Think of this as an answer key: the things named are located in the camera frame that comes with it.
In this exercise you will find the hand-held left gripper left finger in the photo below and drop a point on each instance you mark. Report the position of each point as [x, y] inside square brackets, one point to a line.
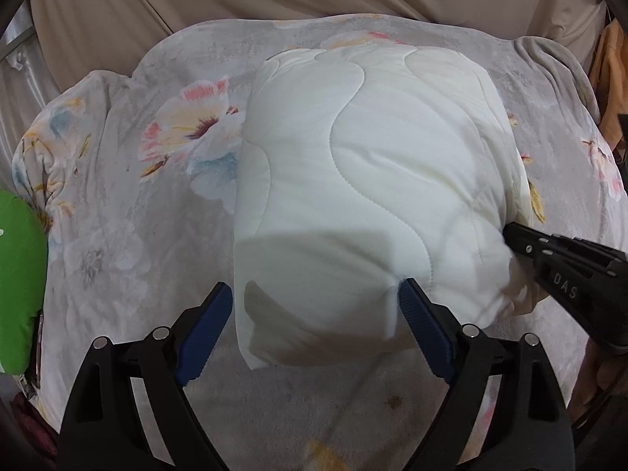
[206, 338]

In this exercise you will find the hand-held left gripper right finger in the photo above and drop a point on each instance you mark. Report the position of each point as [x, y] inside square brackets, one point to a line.
[427, 333]

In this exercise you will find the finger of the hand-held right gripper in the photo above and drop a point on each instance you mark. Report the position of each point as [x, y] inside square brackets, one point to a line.
[554, 270]

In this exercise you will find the white quilted pillow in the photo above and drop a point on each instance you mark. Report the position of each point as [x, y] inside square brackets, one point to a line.
[368, 157]

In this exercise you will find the person's right hand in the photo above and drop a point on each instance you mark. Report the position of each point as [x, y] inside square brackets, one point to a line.
[598, 378]

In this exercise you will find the grey floral blanket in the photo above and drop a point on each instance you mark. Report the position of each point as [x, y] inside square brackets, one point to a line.
[147, 206]

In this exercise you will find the dark flat object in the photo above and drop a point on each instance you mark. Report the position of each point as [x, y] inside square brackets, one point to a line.
[36, 353]

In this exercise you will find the dark red cloth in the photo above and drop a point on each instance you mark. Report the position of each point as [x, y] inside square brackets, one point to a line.
[34, 422]

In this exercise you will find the orange cloth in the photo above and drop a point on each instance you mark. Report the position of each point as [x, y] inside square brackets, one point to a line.
[611, 83]

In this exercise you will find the green cushion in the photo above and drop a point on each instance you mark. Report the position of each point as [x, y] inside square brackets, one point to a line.
[19, 279]

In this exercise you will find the white satin curtain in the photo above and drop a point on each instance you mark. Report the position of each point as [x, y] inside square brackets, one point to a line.
[29, 88]

